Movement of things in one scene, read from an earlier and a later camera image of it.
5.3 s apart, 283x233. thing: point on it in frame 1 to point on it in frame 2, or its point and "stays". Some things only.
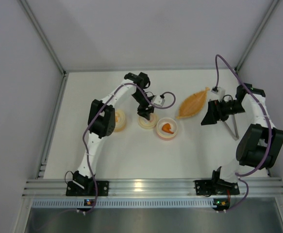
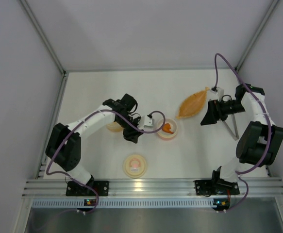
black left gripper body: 143,109 to 130,132
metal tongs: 236,137 stays
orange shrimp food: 166,127 stays
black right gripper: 212,110 stays
